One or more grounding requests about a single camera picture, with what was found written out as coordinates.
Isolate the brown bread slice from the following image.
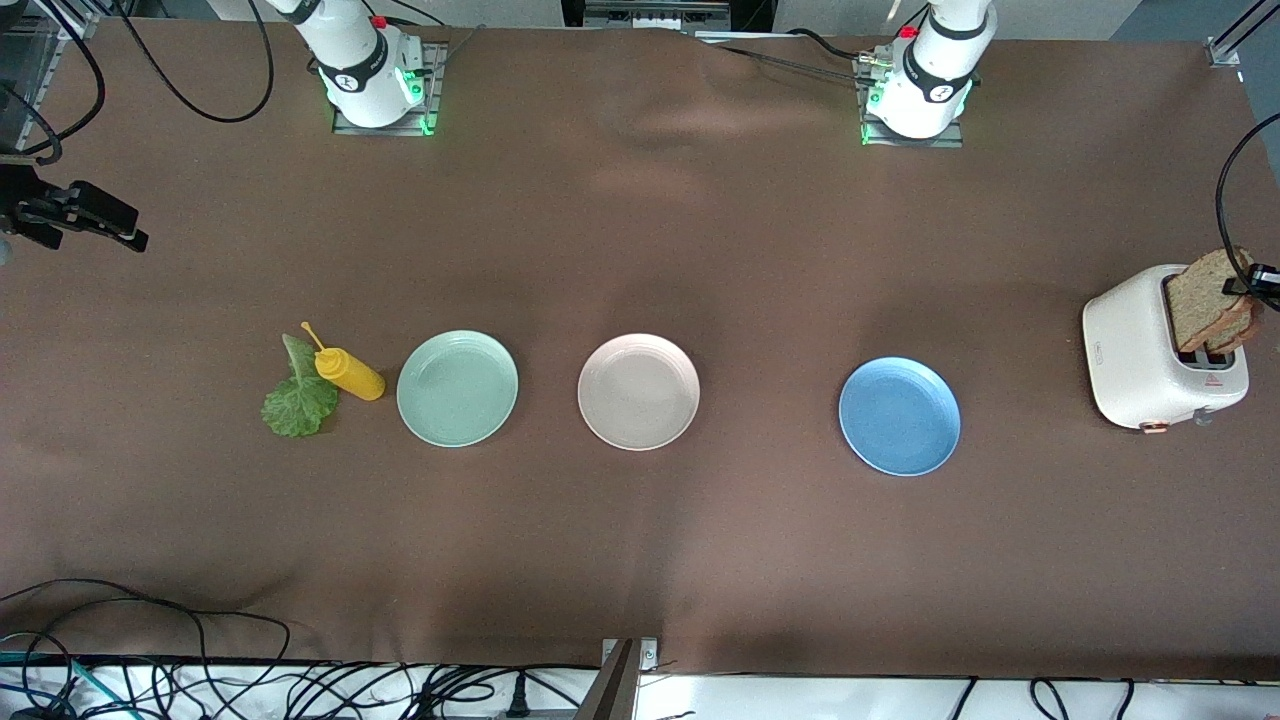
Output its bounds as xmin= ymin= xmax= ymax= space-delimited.
xmin=1205 ymin=310 xmax=1263 ymax=357
xmin=1165 ymin=248 xmax=1263 ymax=353

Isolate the green lettuce leaf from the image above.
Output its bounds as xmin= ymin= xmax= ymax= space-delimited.
xmin=261 ymin=333 xmax=341 ymax=439

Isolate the yellow squeeze bottle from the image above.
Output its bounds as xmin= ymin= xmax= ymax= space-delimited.
xmin=301 ymin=321 xmax=387 ymax=402

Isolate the blue plate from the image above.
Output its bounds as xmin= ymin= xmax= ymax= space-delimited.
xmin=838 ymin=357 xmax=962 ymax=477

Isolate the green plate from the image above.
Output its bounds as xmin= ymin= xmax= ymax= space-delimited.
xmin=396 ymin=330 xmax=520 ymax=448

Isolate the beige plate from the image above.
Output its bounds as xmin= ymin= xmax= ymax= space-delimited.
xmin=577 ymin=333 xmax=701 ymax=452

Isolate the white toaster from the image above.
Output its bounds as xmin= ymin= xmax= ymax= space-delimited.
xmin=1082 ymin=264 xmax=1251 ymax=437

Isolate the black box device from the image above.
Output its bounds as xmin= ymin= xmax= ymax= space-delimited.
xmin=560 ymin=0 xmax=779 ymax=33

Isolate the brown tablecloth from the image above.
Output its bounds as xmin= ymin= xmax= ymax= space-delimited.
xmin=0 ymin=18 xmax=1280 ymax=681

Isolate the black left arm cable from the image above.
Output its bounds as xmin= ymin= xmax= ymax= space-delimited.
xmin=1215 ymin=112 xmax=1280 ymax=296

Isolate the aluminium frame rail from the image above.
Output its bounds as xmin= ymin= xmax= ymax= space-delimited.
xmin=0 ymin=0 xmax=101 ymax=161
xmin=1205 ymin=0 xmax=1280 ymax=71

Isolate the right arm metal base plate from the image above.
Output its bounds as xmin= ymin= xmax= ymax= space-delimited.
xmin=332 ymin=42 xmax=443 ymax=137

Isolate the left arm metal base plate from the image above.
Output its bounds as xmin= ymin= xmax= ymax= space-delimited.
xmin=858 ymin=55 xmax=966 ymax=149

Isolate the teal cable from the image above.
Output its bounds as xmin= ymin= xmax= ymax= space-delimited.
xmin=0 ymin=650 xmax=101 ymax=716

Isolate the black loose cable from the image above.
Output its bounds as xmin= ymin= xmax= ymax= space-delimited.
xmin=0 ymin=578 xmax=293 ymax=691

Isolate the thin black base cable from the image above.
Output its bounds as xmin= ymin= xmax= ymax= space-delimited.
xmin=700 ymin=28 xmax=881 ymax=81

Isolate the aluminium frame post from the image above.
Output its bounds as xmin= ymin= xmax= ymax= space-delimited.
xmin=580 ymin=638 xmax=661 ymax=720

